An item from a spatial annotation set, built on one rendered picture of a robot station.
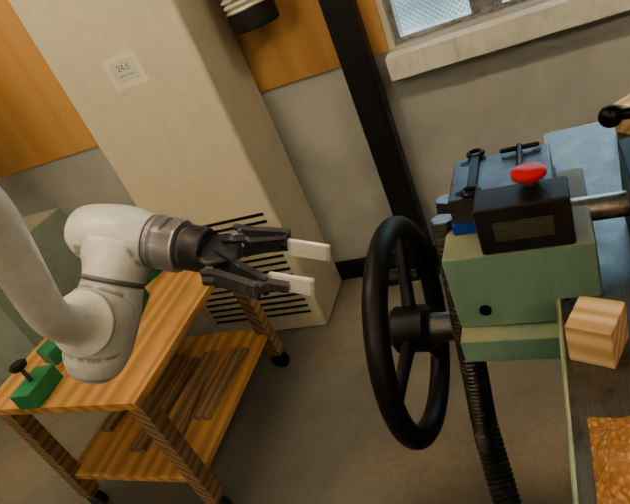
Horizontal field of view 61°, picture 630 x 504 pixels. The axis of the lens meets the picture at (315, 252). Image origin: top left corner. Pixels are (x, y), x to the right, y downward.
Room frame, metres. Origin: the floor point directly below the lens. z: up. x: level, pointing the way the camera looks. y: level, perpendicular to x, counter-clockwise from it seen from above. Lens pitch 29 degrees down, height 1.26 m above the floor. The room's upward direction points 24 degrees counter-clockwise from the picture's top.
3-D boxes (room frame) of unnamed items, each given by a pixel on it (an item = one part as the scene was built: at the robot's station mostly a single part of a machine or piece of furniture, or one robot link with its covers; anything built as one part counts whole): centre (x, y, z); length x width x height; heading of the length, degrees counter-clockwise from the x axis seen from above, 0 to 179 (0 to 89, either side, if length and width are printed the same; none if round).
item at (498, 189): (0.44, -0.19, 0.99); 0.13 x 0.11 x 0.06; 150
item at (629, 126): (0.60, -0.45, 0.92); 0.04 x 0.03 x 0.04; 102
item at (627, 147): (0.41, -0.27, 0.95); 0.09 x 0.07 x 0.09; 150
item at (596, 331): (0.30, -0.18, 0.92); 0.04 x 0.03 x 0.04; 128
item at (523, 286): (0.45, -0.20, 0.91); 0.15 x 0.14 x 0.09; 150
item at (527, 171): (0.40, -0.20, 1.02); 0.03 x 0.03 x 0.01
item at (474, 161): (0.48, -0.18, 1.00); 0.10 x 0.02 x 0.01; 150
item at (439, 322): (0.48, -0.14, 0.81); 0.29 x 0.20 x 0.29; 150
